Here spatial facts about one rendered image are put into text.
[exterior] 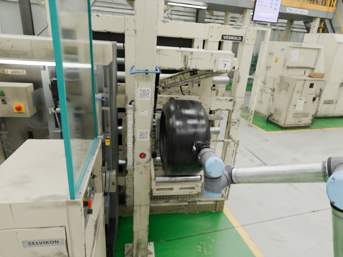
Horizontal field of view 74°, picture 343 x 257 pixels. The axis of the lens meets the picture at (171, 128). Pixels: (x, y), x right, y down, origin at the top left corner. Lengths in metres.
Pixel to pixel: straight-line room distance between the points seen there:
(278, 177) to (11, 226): 1.09
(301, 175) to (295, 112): 5.18
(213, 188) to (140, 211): 0.90
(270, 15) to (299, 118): 2.51
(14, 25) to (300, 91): 9.72
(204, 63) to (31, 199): 1.39
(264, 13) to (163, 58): 3.98
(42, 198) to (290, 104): 5.61
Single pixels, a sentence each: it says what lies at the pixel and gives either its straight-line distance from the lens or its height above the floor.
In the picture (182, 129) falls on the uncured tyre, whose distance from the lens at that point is 1.44.
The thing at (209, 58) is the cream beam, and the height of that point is 1.73.
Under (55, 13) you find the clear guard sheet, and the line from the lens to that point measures 0.76.
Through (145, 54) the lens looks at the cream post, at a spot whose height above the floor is 1.75.
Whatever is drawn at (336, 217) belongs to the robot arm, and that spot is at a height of 1.33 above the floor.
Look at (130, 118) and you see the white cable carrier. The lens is 1.60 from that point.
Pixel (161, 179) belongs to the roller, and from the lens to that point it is 1.68.
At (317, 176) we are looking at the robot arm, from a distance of 1.09.
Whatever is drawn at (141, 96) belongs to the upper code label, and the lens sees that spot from 1.50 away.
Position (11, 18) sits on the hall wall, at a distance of 10.87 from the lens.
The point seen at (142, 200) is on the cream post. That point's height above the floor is 0.67.
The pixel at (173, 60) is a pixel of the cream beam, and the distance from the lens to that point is 1.75.
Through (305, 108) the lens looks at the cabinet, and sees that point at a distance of 6.43.
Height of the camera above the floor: 1.84
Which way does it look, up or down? 21 degrees down
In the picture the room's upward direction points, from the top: 4 degrees clockwise
